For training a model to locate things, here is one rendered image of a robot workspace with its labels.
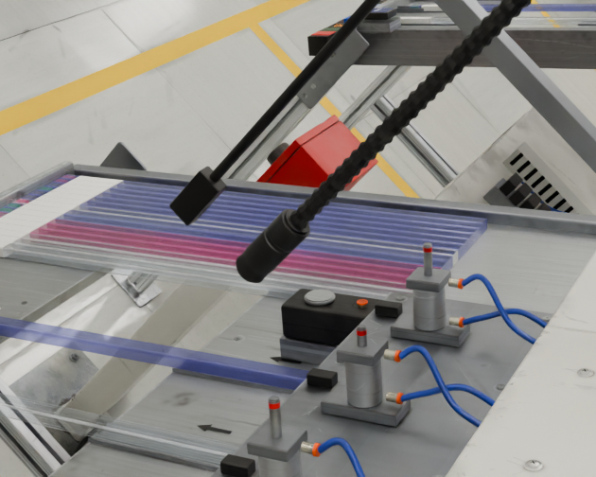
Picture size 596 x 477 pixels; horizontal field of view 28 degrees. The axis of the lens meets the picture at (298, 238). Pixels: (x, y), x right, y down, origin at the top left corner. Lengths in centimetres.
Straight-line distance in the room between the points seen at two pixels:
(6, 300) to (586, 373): 57
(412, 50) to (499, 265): 97
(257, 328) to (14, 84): 173
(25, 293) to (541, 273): 47
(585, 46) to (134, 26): 143
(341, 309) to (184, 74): 215
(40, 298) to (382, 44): 107
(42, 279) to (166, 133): 169
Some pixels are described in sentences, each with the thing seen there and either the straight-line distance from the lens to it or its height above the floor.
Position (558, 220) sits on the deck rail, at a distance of 116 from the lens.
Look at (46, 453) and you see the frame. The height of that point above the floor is 32.
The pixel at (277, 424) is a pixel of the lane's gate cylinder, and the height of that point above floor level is 121.
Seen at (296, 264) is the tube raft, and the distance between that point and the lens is 107.
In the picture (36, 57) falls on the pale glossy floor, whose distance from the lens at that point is 275.
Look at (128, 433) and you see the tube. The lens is 84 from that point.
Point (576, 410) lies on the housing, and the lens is 70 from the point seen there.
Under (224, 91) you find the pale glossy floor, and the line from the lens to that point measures 306.
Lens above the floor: 162
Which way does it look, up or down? 35 degrees down
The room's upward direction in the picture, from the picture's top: 45 degrees clockwise
